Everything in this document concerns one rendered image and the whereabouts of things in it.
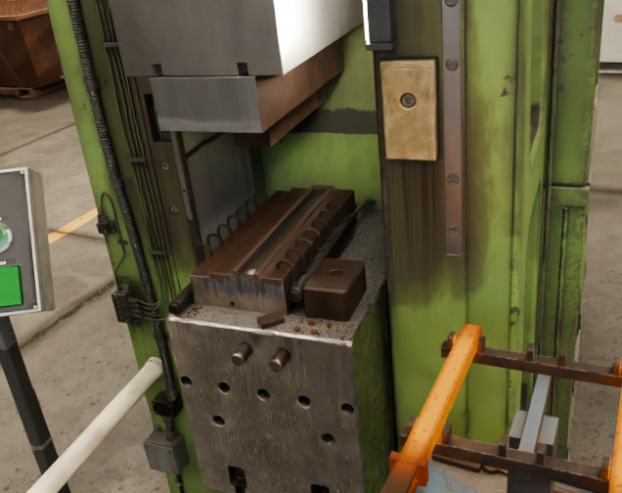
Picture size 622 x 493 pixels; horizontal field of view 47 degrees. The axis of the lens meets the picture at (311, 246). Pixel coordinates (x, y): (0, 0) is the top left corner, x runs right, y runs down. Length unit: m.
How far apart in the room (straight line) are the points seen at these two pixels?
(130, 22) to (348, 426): 0.81
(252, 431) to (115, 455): 1.14
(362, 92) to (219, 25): 0.54
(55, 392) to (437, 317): 1.87
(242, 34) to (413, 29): 0.28
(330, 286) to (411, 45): 0.44
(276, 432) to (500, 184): 0.64
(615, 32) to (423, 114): 5.24
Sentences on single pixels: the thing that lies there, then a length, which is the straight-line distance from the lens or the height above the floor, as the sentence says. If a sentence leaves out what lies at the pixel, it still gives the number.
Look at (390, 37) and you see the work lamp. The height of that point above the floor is 1.40.
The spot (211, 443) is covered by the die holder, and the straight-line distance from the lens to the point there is 1.56.
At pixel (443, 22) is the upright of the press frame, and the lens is 1.20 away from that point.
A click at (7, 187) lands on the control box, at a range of 1.49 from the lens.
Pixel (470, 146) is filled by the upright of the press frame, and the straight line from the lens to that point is 1.25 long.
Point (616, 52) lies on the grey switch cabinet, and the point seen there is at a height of 0.19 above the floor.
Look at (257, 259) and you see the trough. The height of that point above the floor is 0.99.
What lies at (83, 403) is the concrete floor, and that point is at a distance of 2.84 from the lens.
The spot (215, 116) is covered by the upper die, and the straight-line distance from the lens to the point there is 1.22.
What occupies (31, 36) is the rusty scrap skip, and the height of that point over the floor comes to 0.63.
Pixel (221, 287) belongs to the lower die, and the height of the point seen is 0.96.
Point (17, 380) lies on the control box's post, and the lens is 1.73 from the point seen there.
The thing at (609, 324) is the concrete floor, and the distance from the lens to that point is 3.01.
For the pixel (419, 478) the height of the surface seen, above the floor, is 0.96.
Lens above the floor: 1.63
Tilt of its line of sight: 27 degrees down
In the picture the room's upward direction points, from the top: 6 degrees counter-clockwise
